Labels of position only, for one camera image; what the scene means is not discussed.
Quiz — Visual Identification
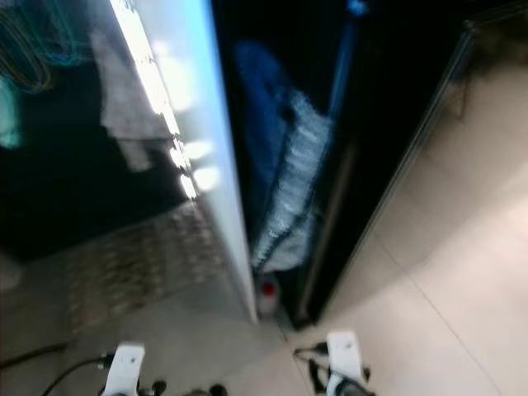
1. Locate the glossy black glass panel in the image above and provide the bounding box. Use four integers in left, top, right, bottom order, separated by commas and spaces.
0, 0, 192, 266

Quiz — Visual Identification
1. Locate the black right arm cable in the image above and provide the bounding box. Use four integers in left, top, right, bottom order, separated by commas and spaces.
294, 342, 331, 389

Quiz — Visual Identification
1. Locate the black floor cable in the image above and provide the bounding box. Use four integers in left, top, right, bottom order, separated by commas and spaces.
0, 341, 73, 370

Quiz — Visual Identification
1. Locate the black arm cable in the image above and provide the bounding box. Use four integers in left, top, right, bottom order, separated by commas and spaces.
294, 342, 331, 389
41, 353, 115, 396

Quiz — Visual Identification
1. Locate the bubble wrap sheet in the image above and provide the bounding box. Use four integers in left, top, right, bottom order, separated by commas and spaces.
252, 89, 335, 275

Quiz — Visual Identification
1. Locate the small white bottle red cap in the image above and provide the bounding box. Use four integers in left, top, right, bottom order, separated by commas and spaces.
258, 276, 281, 319

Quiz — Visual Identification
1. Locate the black fridge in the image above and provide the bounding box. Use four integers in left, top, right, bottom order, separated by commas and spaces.
109, 0, 528, 328

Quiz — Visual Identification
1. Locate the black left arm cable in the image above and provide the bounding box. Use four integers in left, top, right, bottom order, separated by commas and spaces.
41, 353, 115, 396

